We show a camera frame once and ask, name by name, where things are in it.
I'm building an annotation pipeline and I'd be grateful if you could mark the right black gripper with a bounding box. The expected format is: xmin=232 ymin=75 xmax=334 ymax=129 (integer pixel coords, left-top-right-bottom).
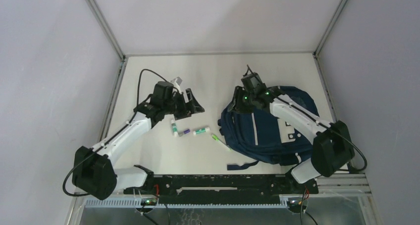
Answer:
xmin=227 ymin=86 xmax=255 ymax=115

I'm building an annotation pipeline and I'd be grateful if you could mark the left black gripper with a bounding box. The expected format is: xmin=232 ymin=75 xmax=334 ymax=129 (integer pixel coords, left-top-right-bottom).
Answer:
xmin=163 ymin=89 xmax=204 ymax=120

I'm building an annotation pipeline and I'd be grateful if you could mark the green white glue stick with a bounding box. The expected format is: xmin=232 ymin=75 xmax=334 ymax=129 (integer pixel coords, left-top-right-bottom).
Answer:
xmin=170 ymin=119 xmax=179 ymax=137

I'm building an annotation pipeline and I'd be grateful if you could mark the navy blue backpack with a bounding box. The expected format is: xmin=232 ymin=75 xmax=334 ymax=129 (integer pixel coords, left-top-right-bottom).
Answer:
xmin=217 ymin=107 xmax=313 ymax=171

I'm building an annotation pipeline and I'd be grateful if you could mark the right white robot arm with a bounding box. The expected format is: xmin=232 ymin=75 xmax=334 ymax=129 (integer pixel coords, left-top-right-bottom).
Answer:
xmin=218 ymin=73 xmax=355 ymax=193

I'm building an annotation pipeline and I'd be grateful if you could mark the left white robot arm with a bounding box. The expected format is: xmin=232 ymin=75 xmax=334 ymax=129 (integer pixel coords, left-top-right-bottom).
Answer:
xmin=64 ymin=81 xmax=205 ymax=200

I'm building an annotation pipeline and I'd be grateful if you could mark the green capped marker pen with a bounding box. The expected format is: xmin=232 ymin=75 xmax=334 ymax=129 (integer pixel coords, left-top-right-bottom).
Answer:
xmin=211 ymin=134 xmax=231 ymax=151

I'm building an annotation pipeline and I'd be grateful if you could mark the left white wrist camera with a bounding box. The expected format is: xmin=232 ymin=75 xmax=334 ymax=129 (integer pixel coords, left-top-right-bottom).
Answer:
xmin=170 ymin=77 xmax=182 ymax=93

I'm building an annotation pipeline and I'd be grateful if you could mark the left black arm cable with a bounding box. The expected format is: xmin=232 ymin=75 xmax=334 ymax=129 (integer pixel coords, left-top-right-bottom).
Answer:
xmin=62 ymin=68 xmax=179 ymax=197

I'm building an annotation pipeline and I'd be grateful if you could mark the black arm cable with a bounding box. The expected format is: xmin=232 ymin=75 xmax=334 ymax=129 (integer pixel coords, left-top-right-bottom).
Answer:
xmin=62 ymin=68 xmax=179 ymax=197
xmin=246 ymin=64 xmax=368 ymax=172

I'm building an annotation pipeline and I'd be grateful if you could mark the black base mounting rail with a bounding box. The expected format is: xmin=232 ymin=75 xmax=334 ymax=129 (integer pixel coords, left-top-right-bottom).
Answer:
xmin=123 ymin=174 xmax=319 ymax=205

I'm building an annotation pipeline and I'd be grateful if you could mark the white slotted cable duct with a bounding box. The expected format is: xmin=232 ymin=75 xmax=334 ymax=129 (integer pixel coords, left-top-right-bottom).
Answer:
xmin=84 ymin=197 xmax=291 ymax=208

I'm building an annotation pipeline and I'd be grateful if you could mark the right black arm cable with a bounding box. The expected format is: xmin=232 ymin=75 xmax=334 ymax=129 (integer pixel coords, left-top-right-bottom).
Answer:
xmin=246 ymin=64 xmax=368 ymax=172

